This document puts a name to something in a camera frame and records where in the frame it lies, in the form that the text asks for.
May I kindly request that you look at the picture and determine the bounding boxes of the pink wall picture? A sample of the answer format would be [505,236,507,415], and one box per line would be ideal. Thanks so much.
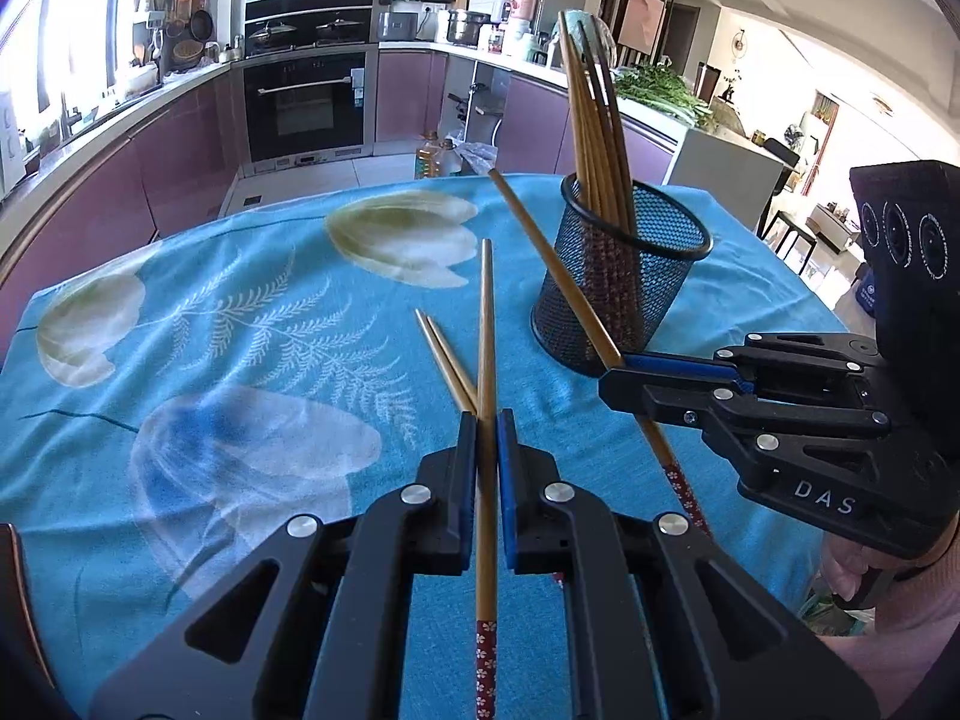
[619,0,665,55]

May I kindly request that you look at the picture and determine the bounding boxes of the black mesh utensil cup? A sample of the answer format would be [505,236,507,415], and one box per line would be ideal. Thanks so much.
[555,176,713,356]

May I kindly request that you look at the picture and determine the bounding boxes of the pink cabinets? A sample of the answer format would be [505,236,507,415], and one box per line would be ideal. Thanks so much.
[2,65,249,346]
[374,47,677,185]

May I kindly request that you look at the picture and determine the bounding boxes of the black camera box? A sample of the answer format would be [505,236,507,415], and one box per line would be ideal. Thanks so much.
[850,161,960,454]

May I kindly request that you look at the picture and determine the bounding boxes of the pink electric kettle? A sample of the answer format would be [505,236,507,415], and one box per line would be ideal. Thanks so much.
[509,0,540,21]

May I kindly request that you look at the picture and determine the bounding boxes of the teal kitchen appliance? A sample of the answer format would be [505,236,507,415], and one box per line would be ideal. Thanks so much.
[558,10,617,67]

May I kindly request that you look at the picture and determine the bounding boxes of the person's right hand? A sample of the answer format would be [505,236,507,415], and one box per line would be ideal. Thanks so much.
[820,522,958,718]

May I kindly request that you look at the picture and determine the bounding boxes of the blue floral tablecloth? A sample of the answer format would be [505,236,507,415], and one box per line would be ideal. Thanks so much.
[2,177,843,718]

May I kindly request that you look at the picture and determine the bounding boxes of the wooden chopstick red end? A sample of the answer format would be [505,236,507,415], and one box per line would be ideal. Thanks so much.
[574,13,625,229]
[562,26,615,223]
[415,309,477,415]
[427,317,478,411]
[590,15,636,238]
[558,21,601,216]
[488,169,713,538]

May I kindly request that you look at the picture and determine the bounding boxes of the cooking oil bottle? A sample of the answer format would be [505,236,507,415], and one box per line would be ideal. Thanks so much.
[413,130,462,179]

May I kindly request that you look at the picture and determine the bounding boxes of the green leafy vegetables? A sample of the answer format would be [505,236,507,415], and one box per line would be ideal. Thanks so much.
[613,64,713,128]

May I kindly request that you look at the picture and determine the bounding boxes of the steel cooking pot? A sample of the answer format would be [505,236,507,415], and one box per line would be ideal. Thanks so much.
[446,10,490,47]

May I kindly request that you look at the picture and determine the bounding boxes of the pink lower cabinets right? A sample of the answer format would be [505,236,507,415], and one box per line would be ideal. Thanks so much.
[374,47,677,185]

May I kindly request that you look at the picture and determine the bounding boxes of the dark wooden chopstick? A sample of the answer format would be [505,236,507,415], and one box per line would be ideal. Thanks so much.
[475,239,498,718]

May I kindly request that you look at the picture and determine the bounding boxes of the pink lower cabinets left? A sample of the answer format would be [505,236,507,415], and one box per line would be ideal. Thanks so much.
[2,65,249,346]

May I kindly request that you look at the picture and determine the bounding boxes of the kitchen window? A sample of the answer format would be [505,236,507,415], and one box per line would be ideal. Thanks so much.
[2,0,137,130]

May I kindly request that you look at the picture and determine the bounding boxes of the black range hood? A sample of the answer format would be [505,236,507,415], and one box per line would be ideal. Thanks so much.
[242,0,379,59]

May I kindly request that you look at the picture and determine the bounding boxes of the black built-in oven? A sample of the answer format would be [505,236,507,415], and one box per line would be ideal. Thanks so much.
[241,46,377,172]

